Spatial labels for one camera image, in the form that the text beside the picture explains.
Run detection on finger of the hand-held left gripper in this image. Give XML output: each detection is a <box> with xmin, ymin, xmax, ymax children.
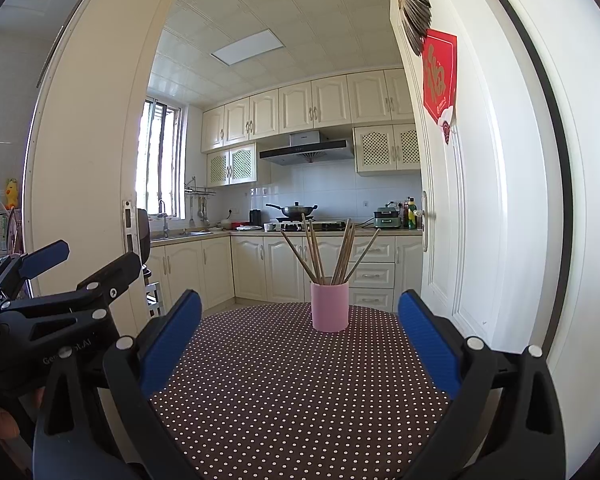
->
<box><xmin>0</xmin><ymin>240</ymin><xmax>71</xmax><ymax>306</ymax></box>
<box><xmin>0</xmin><ymin>251</ymin><xmax>142</xmax><ymax>338</ymax></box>

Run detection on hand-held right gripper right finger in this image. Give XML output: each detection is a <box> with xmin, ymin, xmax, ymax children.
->
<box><xmin>397</xmin><ymin>289</ymin><xmax>566</xmax><ymax>480</ymax></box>

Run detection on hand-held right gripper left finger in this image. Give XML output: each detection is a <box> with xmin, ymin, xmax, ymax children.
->
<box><xmin>32</xmin><ymin>289</ymin><xmax>203</xmax><ymax>480</ymax></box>

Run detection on pink cup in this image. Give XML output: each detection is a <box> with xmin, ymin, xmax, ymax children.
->
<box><xmin>310</xmin><ymin>281</ymin><xmax>351</xmax><ymax>334</ymax></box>

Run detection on bunch of wooden chopsticks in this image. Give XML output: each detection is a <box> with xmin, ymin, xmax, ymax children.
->
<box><xmin>280</xmin><ymin>213</ymin><xmax>382</xmax><ymax>286</ymax></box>

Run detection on metal door strike plate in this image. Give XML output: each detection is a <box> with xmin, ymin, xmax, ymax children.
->
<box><xmin>122</xmin><ymin>199</ymin><xmax>140</xmax><ymax>256</ymax></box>

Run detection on white cabinet drawer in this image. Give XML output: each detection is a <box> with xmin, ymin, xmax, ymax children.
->
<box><xmin>352</xmin><ymin>237</ymin><xmax>396</xmax><ymax>263</ymax></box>
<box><xmin>352</xmin><ymin>263</ymin><xmax>396</xmax><ymax>288</ymax></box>
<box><xmin>350</xmin><ymin>289</ymin><xmax>395</xmax><ymax>312</ymax></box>

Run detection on kitchen sink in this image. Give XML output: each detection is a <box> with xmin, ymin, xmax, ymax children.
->
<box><xmin>150</xmin><ymin>230</ymin><xmax>213</xmax><ymax>241</ymax></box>

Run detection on white lower kitchen cabinets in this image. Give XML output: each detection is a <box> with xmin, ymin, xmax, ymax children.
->
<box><xmin>150</xmin><ymin>230</ymin><xmax>423</xmax><ymax>313</ymax></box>

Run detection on white kitchen cabinets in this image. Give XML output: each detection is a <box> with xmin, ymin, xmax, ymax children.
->
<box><xmin>201</xmin><ymin>67</ymin><xmax>416</xmax><ymax>153</ymax></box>
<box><xmin>150</xmin><ymin>230</ymin><xmax>423</xmax><ymax>313</ymax></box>

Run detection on kitchen window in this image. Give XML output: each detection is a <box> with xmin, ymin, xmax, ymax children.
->
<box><xmin>135</xmin><ymin>100</ymin><xmax>186</xmax><ymax>221</ymax></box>

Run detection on brown polka dot tablecloth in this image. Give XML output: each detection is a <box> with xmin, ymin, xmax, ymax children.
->
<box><xmin>147</xmin><ymin>302</ymin><xmax>453</xmax><ymax>480</ymax></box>

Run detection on green countertop cooker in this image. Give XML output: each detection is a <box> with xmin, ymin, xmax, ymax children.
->
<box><xmin>373</xmin><ymin>203</ymin><xmax>403</xmax><ymax>231</ymax></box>

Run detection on white panelled door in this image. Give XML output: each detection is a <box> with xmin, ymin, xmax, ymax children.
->
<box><xmin>390</xmin><ymin>0</ymin><xmax>566</xmax><ymax>356</ymax></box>

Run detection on gas stove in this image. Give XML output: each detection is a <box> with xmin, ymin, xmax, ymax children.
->
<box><xmin>277</xmin><ymin>218</ymin><xmax>347</xmax><ymax>232</ymax></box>

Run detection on white lattice door cabinet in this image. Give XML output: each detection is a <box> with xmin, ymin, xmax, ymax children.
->
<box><xmin>353</xmin><ymin>123</ymin><xmax>421</xmax><ymax>177</ymax></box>
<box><xmin>206</xmin><ymin>142</ymin><xmax>258</xmax><ymax>187</ymax></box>

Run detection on black wok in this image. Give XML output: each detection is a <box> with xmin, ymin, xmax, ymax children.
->
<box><xmin>266</xmin><ymin>201</ymin><xmax>319</xmax><ymax>221</ymax></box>

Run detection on range hood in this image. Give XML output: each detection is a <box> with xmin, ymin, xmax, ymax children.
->
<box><xmin>259</xmin><ymin>130</ymin><xmax>355</xmax><ymax>166</ymax></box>

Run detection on white upper kitchen cabinets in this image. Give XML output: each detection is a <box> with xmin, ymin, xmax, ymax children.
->
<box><xmin>201</xmin><ymin>67</ymin><xmax>416</xmax><ymax>153</ymax></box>

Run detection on red paper door decoration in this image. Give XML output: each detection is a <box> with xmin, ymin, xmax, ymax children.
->
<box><xmin>422</xmin><ymin>29</ymin><xmax>458</xmax><ymax>146</ymax></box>

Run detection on ceiling light panel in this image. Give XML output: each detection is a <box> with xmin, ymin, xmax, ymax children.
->
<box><xmin>211</xmin><ymin>30</ymin><xmax>286</xmax><ymax>67</ymax></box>

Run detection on hanging woven fan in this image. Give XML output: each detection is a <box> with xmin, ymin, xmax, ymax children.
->
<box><xmin>392</xmin><ymin>0</ymin><xmax>433</xmax><ymax>57</ymax></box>

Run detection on wall utensil rack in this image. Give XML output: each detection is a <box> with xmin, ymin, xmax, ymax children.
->
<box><xmin>184</xmin><ymin>176</ymin><xmax>217</xmax><ymax>228</ymax></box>

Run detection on metal door handle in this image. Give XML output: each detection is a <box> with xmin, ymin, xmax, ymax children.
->
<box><xmin>420</xmin><ymin>191</ymin><xmax>438</xmax><ymax>253</ymax></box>

